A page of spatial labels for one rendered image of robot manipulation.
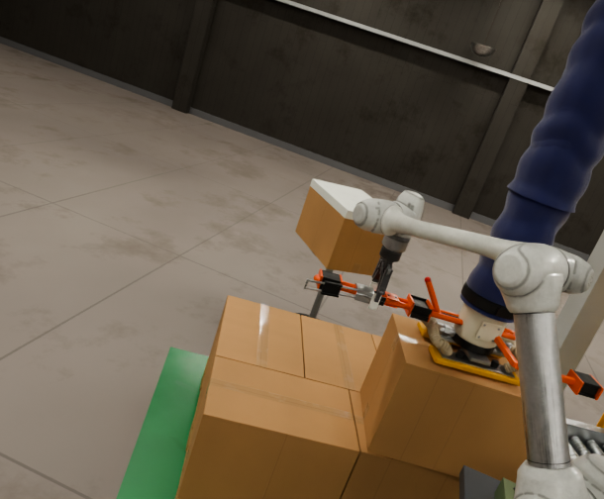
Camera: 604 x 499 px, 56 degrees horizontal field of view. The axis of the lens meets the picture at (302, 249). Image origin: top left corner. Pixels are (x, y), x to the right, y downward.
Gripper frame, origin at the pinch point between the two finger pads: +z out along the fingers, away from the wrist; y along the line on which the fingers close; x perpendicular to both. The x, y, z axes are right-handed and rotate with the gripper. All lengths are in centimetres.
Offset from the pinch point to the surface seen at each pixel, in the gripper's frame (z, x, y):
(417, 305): -3.5, -15.3, -3.9
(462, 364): 10.1, -36.5, -12.7
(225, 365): 53, 43, 14
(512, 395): 13, -55, -19
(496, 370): 10, -50, -11
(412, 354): 13.0, -18.7, -10.1
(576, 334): 25, -149, 99
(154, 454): 107, 61, 16
